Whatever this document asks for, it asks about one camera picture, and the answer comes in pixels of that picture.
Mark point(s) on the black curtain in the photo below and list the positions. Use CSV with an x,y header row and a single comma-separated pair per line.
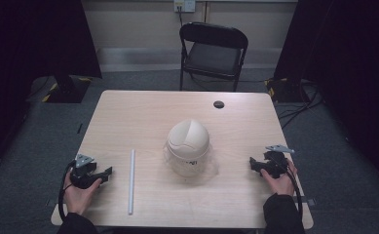
x,y
346,65
31,48

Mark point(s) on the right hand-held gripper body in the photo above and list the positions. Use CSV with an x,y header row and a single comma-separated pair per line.
x,y
276,162

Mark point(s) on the person's left hand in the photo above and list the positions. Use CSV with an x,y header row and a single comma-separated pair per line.
x,y
80,198

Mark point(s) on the black stand base striped tape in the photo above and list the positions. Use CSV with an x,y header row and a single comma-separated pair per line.
x,y
286,91
67,91

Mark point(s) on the black folding chair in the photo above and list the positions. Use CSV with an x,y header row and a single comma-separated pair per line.
x,y
213,55

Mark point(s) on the white plastic tube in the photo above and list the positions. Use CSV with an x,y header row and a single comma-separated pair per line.
x,y
131,182

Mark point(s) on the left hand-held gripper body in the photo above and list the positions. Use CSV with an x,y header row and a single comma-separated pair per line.
x,y
81,174

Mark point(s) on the person's right hand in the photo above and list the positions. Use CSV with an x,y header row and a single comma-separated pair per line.
x,y
281,185

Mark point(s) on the white wall socket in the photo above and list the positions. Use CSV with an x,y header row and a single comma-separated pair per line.
x,y
184,5

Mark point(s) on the grey tape strip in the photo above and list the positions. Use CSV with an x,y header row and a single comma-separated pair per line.
x,y
308,201

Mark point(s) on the white lidded trash bin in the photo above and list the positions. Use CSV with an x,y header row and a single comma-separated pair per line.
x,y
187,146

